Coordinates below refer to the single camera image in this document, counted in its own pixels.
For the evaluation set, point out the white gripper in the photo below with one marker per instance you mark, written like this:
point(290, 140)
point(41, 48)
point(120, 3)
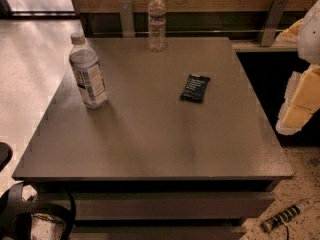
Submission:
point(310, 37)

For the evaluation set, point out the dark rxbar blueberry wrapper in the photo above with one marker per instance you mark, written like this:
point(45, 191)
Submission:
point(195, 88)

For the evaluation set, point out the clear empty water bottle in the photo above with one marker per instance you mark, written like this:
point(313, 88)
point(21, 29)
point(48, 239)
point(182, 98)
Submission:
point(157, 25)

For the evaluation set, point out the grey table with shelves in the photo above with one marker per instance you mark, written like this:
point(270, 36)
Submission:
point(149, 165)

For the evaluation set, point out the black striped cylinder on floor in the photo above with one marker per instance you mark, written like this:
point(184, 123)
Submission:
point(287, 215)

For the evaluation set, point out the labelled clear water bottle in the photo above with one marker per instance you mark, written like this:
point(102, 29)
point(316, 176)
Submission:
point(86, 69)

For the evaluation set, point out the black rounded object at left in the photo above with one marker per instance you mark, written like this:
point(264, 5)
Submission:
point(6, 153)

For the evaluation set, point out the right metal wall bracket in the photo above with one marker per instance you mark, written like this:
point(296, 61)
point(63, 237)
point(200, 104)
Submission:
point(272, 21)

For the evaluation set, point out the metal wall bracket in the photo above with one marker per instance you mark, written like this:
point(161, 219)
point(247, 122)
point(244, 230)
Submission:
point(126, 18)
point(272, 21)

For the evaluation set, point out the left metal wall bracket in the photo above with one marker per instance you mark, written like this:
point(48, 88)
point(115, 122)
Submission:
point(126, 18)

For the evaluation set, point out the black strap bag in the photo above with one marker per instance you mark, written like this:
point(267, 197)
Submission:
point(16, 214)

